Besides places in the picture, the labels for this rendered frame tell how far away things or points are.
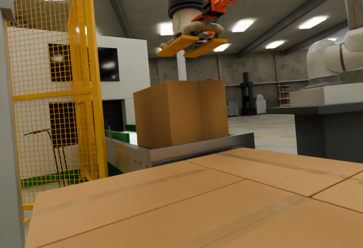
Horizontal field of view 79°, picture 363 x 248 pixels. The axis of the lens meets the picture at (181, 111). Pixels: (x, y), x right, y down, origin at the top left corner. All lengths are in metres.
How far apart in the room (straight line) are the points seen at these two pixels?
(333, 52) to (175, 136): 0.97
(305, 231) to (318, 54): 1.14
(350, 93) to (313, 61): 0.26
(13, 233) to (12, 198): 0.21
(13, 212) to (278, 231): 1.51
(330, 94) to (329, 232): 0.95
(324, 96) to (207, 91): 0.61
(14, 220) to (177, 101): 1.19
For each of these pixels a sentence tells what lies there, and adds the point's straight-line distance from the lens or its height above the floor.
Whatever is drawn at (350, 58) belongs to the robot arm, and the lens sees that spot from 1.47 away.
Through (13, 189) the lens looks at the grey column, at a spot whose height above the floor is 0.40.
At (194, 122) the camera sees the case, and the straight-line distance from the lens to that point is 1.25.
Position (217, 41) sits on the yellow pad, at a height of 1.14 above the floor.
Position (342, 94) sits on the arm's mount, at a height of 0.79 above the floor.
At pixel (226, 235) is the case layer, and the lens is 0.48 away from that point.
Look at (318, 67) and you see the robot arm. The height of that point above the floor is 0.96.
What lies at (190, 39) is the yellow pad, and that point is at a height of 1.14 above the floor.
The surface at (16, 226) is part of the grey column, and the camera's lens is 1.76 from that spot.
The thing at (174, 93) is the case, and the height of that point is 0.88.
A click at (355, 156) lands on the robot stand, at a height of 0.46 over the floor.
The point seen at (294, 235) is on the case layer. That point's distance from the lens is 0.50.
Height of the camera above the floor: 0.78
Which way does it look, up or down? level
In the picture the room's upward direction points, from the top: 5 degrees counter-clockwise
